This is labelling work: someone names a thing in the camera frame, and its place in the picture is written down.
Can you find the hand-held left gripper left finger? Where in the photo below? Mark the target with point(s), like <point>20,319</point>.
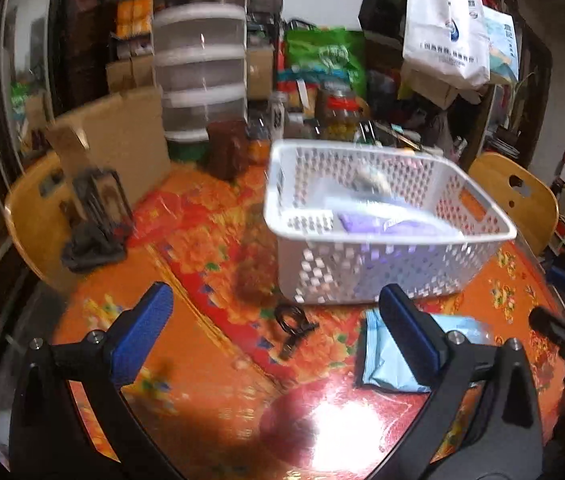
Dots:
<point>137,340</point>

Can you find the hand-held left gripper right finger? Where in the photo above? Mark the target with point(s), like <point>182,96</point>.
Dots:
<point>410,335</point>

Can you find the blue face mask pack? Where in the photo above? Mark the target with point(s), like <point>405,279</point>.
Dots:
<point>387,360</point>

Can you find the white perforated plastic basket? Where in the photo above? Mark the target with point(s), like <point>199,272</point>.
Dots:
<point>342,270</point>

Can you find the purple tissue pack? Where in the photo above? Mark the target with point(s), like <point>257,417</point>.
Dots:
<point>392,226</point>

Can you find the grey beige plush toy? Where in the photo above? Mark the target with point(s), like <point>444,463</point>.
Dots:
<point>373,180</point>

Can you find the wooden chair with round holes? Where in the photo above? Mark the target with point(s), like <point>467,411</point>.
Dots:
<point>517,200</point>

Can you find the red printed tablecloth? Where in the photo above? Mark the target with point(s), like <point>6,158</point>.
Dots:
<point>202,270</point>

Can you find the black binder clip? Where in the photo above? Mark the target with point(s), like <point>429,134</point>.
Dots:
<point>292,325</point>

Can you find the black metal stand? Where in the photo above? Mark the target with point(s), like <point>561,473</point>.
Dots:
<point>97,225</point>

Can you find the wooden chair with square cutout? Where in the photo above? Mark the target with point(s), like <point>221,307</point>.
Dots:
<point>37,220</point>

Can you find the open cardboard box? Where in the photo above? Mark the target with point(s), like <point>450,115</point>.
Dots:
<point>122,140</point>

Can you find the brown jar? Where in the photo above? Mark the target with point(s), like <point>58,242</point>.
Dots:
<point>228,150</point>

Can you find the glass jar with red lid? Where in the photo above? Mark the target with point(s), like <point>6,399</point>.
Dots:
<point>338,115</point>

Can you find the blue illustrated tote bag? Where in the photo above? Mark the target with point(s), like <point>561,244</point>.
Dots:
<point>502,45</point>

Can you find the white tote bag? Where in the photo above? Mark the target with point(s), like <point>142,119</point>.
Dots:
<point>445,30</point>

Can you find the stacked clear container tower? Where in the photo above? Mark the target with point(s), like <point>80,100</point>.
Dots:
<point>202,60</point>

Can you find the green shopping bag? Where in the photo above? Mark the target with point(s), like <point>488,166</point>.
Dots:
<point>325,57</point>

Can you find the closed cardboard box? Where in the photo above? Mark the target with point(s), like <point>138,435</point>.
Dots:
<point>260,72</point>

